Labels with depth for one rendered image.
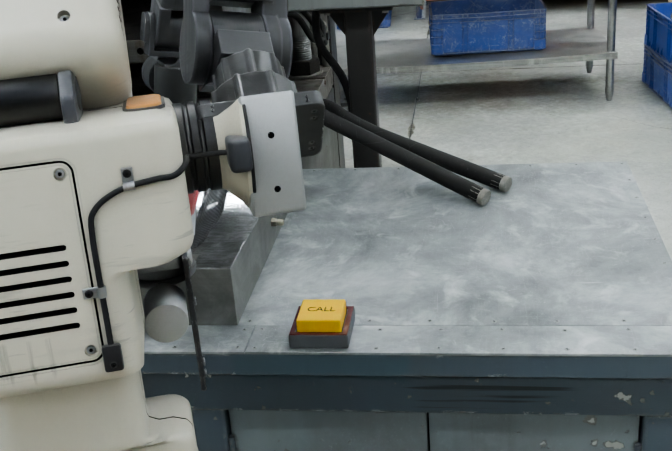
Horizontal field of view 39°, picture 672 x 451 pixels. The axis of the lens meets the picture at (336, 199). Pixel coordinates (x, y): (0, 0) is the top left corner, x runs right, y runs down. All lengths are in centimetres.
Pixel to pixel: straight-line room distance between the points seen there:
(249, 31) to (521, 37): 416
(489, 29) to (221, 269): 385
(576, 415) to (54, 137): 86
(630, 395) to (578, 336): 12
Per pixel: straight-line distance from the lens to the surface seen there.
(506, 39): 505
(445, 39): 503
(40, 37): 80
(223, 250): 135
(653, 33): 519
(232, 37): 93
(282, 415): 140
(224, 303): 133
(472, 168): 175
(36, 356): 83
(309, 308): 128
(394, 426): 138
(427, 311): 133
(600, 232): 158
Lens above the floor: 145
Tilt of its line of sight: 22 degrees down
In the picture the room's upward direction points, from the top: 5 degrees counter-clockwise
